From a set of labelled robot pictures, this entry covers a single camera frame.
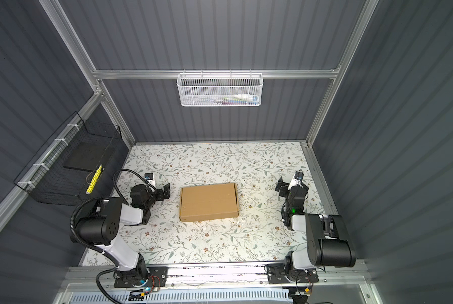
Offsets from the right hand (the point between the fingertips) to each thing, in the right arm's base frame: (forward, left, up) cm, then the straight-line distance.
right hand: (294, 180), depth 90 cm
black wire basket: (-15, +94, +24) cm, 98 cm away
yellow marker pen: (-13, +82, +19) cm, 85 cm away
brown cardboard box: (-7, +41, -6) cm, 42 cm away
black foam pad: (0, +89, +20) cm, 92 cm away
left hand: (+2, +68, -5) cm, 68 cm away
